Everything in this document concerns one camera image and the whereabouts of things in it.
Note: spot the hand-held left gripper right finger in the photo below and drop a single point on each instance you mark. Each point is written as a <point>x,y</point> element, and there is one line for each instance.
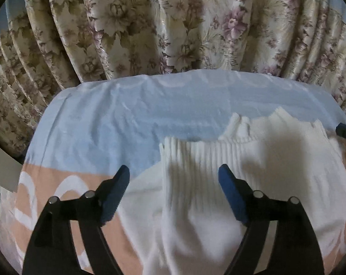
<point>231,196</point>

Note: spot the blue and floral curtain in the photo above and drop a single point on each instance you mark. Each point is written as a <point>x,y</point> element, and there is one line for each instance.
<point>161,20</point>

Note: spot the orange and blue printed bedsheet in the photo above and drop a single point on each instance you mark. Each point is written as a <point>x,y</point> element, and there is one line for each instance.
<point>104,114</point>

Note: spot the white board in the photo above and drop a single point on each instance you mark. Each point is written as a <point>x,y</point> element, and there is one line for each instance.
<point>4,172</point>

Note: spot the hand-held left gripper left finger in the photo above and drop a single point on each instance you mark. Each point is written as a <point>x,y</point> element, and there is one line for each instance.
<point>115,196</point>

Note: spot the white knit sweater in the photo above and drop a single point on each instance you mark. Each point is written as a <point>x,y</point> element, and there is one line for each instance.
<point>276,163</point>

